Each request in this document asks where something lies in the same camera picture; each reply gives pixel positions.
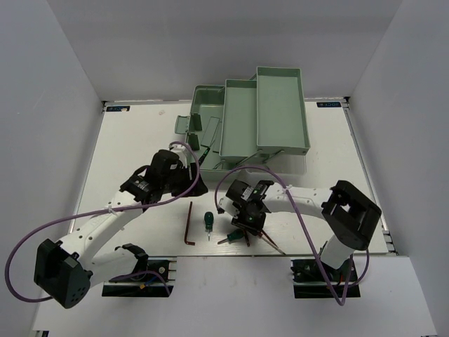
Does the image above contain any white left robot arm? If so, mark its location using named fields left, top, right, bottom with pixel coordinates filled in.
left=34, top=145, right=208, bottom=309

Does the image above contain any green plastic toolbox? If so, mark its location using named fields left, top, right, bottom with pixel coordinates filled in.
left=175, top=66, right=311, bottom=181

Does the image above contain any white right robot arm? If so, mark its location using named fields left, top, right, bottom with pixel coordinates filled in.
left=217, top=180, right=382, bottom=280

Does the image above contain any long thin brown hex key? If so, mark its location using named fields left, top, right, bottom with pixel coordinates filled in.
left=184, top=201, right=196, bottom=246

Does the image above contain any green orange stubby screwdriver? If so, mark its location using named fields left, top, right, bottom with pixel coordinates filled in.
left=218, top=229, right=245, bottom=244

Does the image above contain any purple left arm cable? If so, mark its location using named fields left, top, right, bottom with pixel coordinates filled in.
left=5, top=140, right=201, bottom=303

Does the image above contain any small brown hex key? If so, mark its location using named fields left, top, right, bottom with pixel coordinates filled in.
left=259, top=231, right=286, bottom=256

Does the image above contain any black green precision screwdriver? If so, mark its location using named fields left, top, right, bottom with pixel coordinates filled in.
left=199, top=147, right=210, bottom=164

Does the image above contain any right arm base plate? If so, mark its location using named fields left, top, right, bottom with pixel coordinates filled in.
left=289, top=258, right=362, bottom=299

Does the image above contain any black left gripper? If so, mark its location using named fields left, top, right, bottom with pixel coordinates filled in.
left=161, top=161, right=209, bottom=197

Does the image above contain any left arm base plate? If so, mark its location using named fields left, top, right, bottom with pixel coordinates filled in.
left=101, top=258, right=177, bottom=298

